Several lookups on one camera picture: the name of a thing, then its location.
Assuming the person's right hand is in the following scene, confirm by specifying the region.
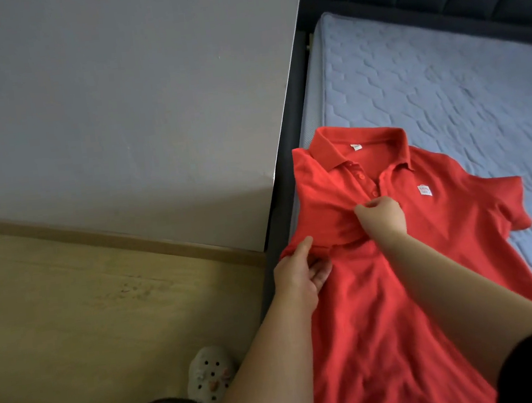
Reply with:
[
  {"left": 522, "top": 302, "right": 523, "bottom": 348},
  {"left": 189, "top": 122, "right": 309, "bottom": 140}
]
[{"left": 353, "top": 193, "right": 410, "bottom": 247}]

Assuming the person's left hand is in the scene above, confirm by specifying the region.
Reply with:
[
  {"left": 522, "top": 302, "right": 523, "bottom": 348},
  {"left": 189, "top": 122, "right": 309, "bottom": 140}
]
[{"left": 269, "top": 233, "right": 339, "bottom": 316}]

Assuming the red polo shirt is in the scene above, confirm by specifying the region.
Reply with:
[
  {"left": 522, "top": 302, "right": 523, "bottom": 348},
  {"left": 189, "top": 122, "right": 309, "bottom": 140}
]
[{"left": 268, "top": 102, "right": 532, "bottom": 403}]

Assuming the grey quilted bed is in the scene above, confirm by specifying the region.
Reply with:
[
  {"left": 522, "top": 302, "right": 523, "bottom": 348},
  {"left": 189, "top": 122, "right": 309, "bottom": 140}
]
[{"left": 227, "top": 0, "right": 532, "bottom": 363}]

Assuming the person's right forearm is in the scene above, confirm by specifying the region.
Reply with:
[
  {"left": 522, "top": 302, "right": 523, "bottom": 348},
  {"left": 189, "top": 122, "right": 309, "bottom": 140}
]
[{"left": 377, "top": 217, "right": 532, "bottom": 400}]

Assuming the person's left forearm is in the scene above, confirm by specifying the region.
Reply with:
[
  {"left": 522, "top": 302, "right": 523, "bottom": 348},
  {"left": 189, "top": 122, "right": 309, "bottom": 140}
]
[{"left": 185, "top": 294, "right": 327, "bottom": 403}]

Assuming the person's white clog shoe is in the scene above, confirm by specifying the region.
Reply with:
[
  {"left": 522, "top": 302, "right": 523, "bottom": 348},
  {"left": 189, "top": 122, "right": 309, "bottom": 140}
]
[{"left": 182, "top": 343, "right": 243, "bottom": 403}]

